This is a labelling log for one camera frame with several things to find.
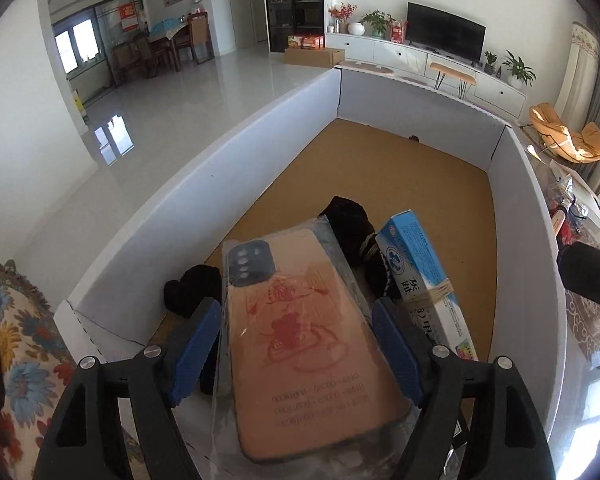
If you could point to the white tv cabinet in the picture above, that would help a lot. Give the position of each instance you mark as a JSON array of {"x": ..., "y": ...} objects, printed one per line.
[{"x": 412, "y": 63}]

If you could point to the blue toothpaste box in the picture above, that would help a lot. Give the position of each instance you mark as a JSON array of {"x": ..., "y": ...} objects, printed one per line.
[{"x": 426, "y": 292}]

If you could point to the black sock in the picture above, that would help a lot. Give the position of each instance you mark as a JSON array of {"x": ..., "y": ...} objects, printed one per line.
[{"x": 356, "y": 237}]

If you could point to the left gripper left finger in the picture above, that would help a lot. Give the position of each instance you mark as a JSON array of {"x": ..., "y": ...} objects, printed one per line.
[{"x": 85, "y": 437}]

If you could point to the small wooden bench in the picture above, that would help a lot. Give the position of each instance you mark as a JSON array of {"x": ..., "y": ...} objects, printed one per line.
[{"x": 464, "y": 81}]

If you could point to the green potted plant left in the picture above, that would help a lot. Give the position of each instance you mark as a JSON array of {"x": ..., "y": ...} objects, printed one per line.
[{"x": 379, "y": 22}]

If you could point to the green potted plant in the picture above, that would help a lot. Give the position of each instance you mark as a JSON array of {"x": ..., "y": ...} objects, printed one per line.
[
  {"x": 379, "y": 22},
  {"x": 519, "y": 70}
]

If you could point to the white standing air conditioner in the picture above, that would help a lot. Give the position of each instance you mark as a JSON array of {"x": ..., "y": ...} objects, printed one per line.
[{"x": 575, "y": 96}]

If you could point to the black rolled cloth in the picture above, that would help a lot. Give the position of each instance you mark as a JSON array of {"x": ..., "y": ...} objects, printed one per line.
[{"x": 182, "y": 297}]

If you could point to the black television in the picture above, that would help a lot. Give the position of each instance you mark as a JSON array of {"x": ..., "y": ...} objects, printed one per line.
[{"x": 444, "y": 31}]

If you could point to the white cardboard box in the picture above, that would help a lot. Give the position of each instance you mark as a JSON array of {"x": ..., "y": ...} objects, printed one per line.
[{"x": 408, "y": 147}]

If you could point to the phone case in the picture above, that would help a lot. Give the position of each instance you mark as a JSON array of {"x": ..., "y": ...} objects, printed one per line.
[{"x": 302, "y": 389}]

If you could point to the floral cushion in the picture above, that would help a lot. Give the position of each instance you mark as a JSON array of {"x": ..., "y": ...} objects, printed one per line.
[{"x": 36, "y": 366}]

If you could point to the small potted plant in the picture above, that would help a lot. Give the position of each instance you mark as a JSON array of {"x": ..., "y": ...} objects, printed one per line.
[{"x": 489, "y": 65}]

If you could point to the green potted plant right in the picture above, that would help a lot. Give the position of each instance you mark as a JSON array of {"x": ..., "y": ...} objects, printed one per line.
[{"x": 519, "y": 70}]

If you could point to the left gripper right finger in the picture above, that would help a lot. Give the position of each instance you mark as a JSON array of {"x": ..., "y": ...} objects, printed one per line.
[{"x": 505, "y": 439}]

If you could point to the orange lounge chair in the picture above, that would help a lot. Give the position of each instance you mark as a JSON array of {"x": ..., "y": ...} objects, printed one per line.
[{"x": 577, "y": 147}]

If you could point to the brown cardboard carton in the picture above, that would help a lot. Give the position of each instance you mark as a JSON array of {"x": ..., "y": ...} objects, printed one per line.
[{"x": 320, "y": 58}]

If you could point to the red flower vase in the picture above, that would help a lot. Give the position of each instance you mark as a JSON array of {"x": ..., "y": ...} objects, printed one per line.
[{"x": 342, "y": 13}]

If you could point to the dining table with chairs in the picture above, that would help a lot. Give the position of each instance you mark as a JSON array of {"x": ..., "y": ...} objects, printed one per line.
[{"x": 163, "y": 46}]

